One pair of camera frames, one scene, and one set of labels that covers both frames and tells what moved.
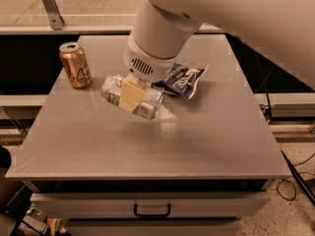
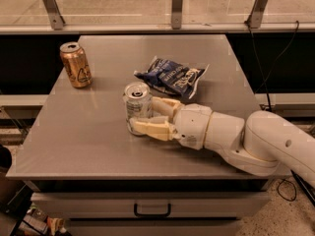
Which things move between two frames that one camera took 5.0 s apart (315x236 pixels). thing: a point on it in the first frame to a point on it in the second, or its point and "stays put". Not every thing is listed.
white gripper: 142,64 to 192,123
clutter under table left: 17,216 stays put
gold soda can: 75,65 stays put
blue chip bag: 180,80 stays put
